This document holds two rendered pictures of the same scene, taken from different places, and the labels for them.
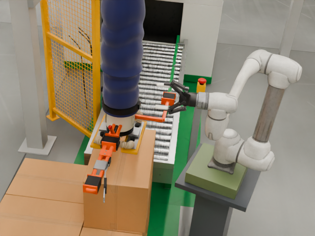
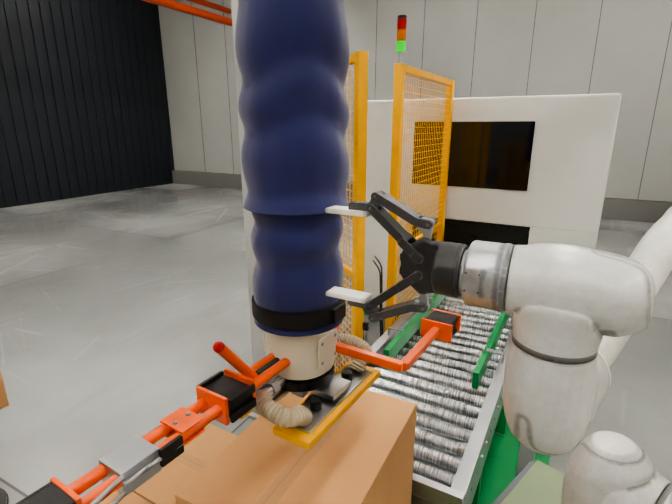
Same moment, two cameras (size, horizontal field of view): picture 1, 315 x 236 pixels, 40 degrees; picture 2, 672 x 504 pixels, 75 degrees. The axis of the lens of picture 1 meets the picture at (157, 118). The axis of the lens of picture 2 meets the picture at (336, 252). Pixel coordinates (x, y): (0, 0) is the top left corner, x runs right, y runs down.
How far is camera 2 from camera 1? 1.71 m
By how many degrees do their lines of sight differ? 30
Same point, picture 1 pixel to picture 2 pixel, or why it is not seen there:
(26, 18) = not seen: hidden behind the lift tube
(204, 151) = (537, 487)
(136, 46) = (312, 125)
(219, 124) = (560, 383)
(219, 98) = (560, 259)
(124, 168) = (294, 482)
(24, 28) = not seen: hidden behind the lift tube
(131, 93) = (306, 270)
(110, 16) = (240, 35)
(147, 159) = (363, 473)
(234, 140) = (631, 472)
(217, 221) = not seen: outside the picture
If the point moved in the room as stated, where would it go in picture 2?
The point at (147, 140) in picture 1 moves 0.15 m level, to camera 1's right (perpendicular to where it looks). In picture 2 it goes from (386, 422) to (438, 438)
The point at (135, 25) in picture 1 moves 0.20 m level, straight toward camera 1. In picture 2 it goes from (303, 59) to (243, 40)
